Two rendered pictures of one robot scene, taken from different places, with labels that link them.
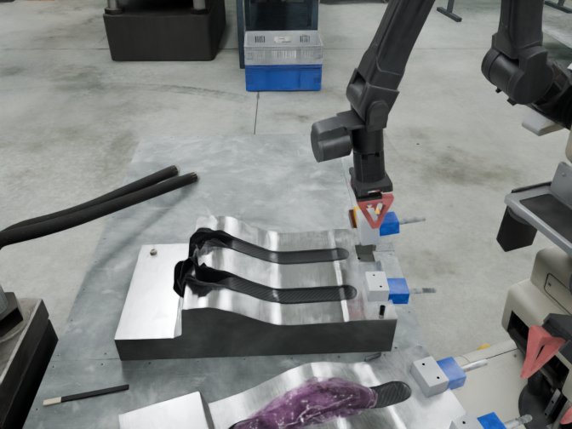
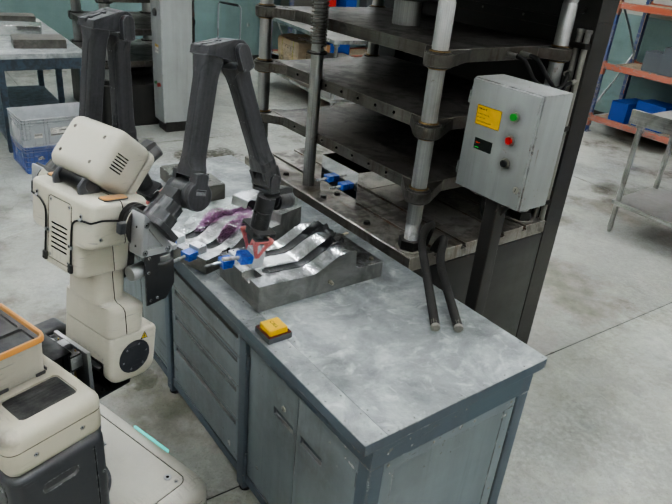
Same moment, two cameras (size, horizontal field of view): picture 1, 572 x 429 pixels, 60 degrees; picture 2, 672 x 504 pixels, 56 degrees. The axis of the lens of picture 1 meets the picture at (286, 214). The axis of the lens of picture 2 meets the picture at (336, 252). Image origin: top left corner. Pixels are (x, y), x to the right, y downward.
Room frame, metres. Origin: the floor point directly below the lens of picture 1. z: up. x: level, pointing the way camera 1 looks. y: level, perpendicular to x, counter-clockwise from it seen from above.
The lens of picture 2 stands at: (2.33, -0.99, 1.88)
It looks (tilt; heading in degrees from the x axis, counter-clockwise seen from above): 27 degrees down; 144
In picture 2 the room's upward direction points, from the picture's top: 6 degrees clockwise
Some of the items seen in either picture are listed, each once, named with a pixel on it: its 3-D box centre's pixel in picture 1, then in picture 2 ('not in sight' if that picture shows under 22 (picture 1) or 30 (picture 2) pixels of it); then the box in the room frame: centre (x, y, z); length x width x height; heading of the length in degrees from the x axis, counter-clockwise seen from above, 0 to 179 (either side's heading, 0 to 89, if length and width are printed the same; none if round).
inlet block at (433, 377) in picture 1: (452, 372); (187, 255); (0.51, -0.28, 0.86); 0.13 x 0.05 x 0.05; 110
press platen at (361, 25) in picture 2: not in sight; (404, 45); (0.10, 0.91, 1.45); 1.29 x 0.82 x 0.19; 2
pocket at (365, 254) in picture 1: (366, 260); (251, 279); (0.77, -0.17, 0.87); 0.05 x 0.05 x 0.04; 2
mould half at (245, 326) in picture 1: (256, 280); (303, 259); (0.71, 0.06, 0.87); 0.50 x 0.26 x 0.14; 92
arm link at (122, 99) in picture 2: not in sight; (121, 89); (0.41, -0.43, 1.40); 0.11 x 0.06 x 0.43; 20
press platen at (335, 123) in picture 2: not in sight; (391, 152); (0.09, 0.92, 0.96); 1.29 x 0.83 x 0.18; 2
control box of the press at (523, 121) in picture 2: not in sight; (480, 273); (0.89, 0.77, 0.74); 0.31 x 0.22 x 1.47; 2
